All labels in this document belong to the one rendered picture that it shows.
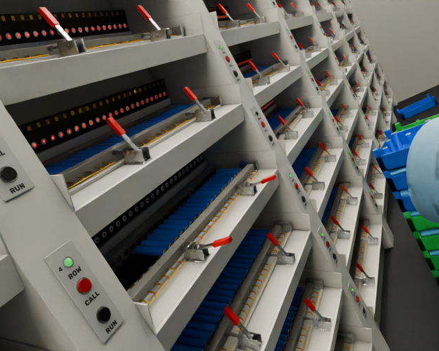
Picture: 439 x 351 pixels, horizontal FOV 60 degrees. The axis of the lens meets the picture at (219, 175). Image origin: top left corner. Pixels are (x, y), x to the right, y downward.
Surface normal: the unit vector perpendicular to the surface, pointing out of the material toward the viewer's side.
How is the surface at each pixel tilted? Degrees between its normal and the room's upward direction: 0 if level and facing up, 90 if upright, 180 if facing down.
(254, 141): 90
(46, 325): 90
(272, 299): 21
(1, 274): 111
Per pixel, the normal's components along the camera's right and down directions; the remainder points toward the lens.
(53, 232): 0.77, -0.35
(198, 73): -0.40, 0.39
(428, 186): -0.88, 0.31
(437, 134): -0.76, -0.58
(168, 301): -0.18, -0.92
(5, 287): 0.90, -0.01
